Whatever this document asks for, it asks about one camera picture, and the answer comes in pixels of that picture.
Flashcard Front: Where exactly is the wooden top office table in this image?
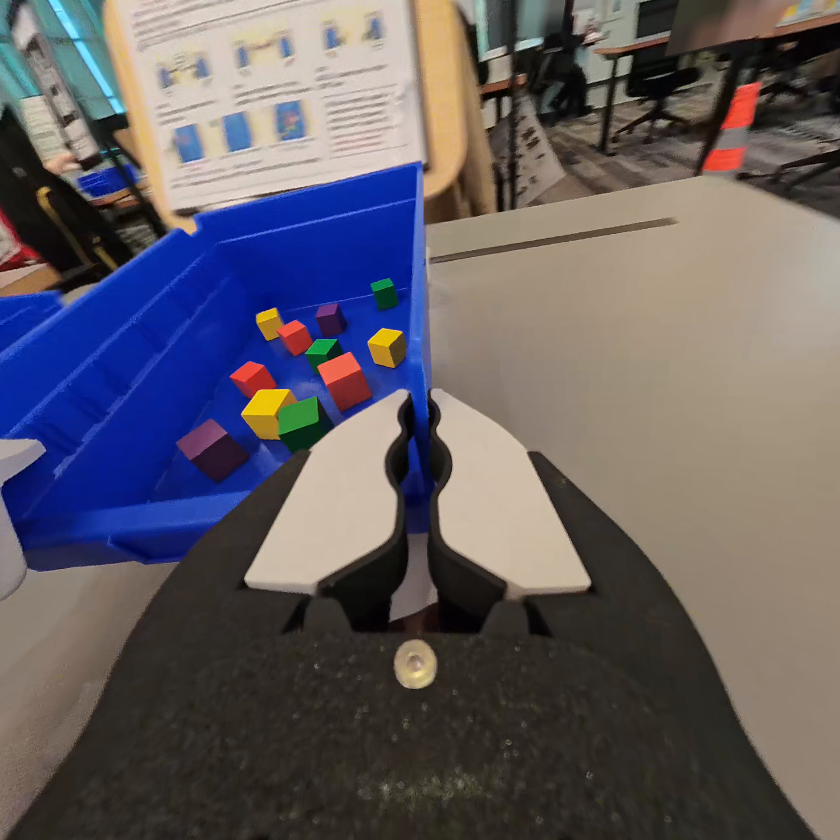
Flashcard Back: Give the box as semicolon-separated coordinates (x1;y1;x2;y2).
594;13;840;156

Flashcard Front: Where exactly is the black office chair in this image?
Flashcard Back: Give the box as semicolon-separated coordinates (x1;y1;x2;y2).
617;56;702;143
528;33;595;123

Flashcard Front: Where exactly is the orange traffic cone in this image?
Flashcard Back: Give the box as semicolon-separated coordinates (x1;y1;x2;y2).
702;82;763;173

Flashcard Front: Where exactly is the white printed paper strip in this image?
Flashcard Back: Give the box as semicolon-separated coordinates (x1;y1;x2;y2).
16;7;99;165

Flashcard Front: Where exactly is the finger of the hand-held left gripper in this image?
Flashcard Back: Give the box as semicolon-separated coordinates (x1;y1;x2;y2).
0;438;47;490
0;500;28;601

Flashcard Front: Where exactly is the white and wooden book stand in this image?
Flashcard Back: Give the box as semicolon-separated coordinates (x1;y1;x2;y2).
105;0;471;234

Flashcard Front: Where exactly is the printed instruction sheet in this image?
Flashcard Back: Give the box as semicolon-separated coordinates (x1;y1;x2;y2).
121;0;429;215

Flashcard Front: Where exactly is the small wooden side table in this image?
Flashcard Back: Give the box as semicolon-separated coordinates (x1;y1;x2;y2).
482;73;529;123

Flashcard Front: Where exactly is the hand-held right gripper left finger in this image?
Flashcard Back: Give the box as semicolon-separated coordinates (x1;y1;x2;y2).
244;390;416;597

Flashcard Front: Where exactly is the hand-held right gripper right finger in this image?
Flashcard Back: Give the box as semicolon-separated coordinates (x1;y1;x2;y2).
427;388;592;601

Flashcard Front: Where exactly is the newspaper sheet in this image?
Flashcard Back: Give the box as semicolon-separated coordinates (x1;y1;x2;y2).
508;98;567;206

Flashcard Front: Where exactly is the black garment with yellow trim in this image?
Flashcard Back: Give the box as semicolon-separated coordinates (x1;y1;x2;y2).
0;108;133;274

